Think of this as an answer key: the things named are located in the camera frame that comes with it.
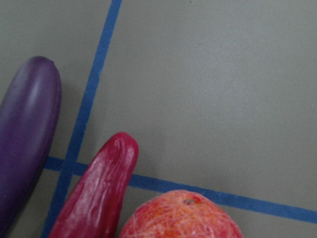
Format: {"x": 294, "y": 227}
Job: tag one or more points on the red apple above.
{"x": 180, "y": 214}

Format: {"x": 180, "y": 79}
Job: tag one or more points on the red chili pepper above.
{"x": 93, "y": 208}

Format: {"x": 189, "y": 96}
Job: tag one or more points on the purple eggplant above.
{"x": 28, "y": 118}

